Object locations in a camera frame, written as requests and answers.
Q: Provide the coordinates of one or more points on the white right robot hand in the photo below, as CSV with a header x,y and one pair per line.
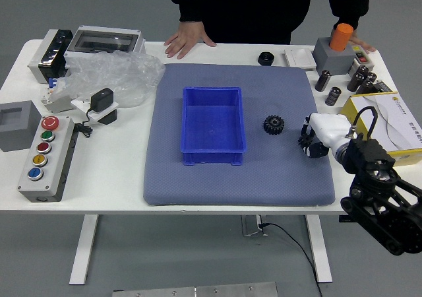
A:
x,y
331,128

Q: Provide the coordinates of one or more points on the person's left hand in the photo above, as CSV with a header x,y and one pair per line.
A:
x,y
361,41

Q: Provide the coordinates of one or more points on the person's right hand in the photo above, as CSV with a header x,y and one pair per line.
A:
x,y
186,38

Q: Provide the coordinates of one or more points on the small black gear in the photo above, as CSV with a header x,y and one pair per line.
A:
x,y
301,144

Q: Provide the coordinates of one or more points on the big black gear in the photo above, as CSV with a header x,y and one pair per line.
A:
x,y
279,127

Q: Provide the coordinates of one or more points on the person's left forearm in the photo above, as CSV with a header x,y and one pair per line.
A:
x,y
347,0

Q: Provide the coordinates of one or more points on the person's right forearm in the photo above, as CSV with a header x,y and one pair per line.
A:
x,y
189,3

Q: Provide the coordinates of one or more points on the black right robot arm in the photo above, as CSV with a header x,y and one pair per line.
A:
x,y
376,175

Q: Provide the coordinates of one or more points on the black hex nut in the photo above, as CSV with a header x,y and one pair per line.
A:
x,y
265,58

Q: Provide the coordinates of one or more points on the distribution box with clear lid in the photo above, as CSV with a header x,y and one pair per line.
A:
x,y
102,41

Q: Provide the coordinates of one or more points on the blue plastic box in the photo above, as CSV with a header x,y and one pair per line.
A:
x,y
212,125

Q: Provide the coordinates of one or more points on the grey five-button control box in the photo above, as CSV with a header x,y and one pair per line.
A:
x,y
56,165

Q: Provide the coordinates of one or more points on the orange cylinder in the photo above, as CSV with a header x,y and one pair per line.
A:
x,y
341,37

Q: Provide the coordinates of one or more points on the grey block with round hole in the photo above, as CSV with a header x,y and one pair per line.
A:
x,y
333,61

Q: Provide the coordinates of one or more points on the black rectangular module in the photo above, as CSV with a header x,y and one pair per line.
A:
x,y
384,86

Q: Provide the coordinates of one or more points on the yellow and white carton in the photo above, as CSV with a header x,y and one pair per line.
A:
x,y
395,125

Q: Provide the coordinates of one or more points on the person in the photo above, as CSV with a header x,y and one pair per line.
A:
x,y
250,6

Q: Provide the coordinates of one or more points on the clear plastic bag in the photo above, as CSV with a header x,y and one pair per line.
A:
x,y
122,72

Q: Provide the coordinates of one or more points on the blue-grey padded mat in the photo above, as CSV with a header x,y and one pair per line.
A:
x,y
263,178

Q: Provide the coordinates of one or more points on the black table control panel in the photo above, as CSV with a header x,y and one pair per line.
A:
x,y
343,218

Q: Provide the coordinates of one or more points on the black power adapter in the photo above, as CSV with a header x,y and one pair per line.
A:
x,y
102,98

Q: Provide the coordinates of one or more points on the white table leg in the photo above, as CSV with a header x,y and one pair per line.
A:
x,y
319,247
84,247

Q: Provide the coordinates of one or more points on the grey under-table control unit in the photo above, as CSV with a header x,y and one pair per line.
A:
x,y
252,226

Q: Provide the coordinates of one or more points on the white circuit breaker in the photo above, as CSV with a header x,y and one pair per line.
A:
x,y
56,104

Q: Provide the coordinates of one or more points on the grey block with square recess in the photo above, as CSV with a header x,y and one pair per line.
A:
x,y
31,128

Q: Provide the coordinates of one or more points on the silver metal plate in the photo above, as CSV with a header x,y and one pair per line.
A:
x,y
198,291

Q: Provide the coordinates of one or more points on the small red-button switch box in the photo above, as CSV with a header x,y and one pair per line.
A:
x,y
362,59

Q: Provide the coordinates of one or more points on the white wall switch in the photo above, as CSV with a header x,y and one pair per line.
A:
x,y
300,58

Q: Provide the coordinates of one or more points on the grey enclosure with black lid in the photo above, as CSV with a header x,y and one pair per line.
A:
x,y
39,59

